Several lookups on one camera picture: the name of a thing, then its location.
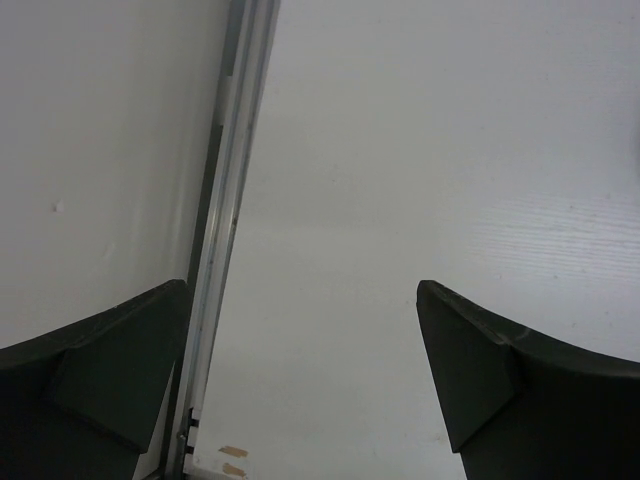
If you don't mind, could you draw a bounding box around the aluminium table edge rail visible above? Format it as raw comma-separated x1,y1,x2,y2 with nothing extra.
155,0,281,479

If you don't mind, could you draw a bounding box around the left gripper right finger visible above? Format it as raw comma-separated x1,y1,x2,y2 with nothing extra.
416,280,639,479

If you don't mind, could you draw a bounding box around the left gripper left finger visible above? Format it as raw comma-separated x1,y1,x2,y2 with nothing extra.
1,280,190,479

